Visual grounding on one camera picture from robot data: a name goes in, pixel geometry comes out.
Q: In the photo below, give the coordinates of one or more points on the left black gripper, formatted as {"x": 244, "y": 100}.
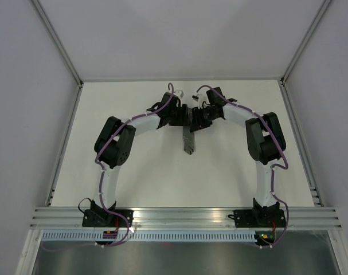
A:
{"x": 183, "y": 118}

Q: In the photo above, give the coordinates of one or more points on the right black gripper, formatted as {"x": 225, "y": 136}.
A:
{"x": 197, "y": 122}

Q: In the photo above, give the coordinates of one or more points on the grey cloth napkin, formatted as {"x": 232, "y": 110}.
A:
{"x": 188, "y": 140}

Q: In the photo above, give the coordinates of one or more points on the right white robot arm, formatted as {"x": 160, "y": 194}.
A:
{"x": 266, "y": 145}

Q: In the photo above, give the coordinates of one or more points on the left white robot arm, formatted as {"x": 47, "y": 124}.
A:
{"x": 113, "y": 147}

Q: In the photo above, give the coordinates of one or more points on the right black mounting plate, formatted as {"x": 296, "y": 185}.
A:
{"x": 247, "y": 219}

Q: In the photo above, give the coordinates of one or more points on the black mounting plate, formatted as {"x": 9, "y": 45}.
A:
{"x": 100, "y": 218}
{"x": 247, "y": 219}

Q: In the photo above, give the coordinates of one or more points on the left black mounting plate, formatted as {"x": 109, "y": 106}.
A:
{"x": 100, "y": 218}

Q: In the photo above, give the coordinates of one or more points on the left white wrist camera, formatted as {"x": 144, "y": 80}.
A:
{"x": 179, "y": 93}

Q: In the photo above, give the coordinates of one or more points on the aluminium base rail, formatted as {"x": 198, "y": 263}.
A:
{"x": 187, "y": 218}

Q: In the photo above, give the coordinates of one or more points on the left aluminium frame post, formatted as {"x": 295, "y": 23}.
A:
{"x": 46, "y": 22}

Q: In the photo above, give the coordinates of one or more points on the aluminium frame post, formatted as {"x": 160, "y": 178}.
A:
{"x": 46, "y": 22}
{"x": 307, "y": 37}

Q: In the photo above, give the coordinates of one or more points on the right aluminium frame post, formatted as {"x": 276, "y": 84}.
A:
{"x": 307, "y": 37}

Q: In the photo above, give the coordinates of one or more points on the white slotted cable duct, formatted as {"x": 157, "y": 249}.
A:
{"x": 151, "y": 236}

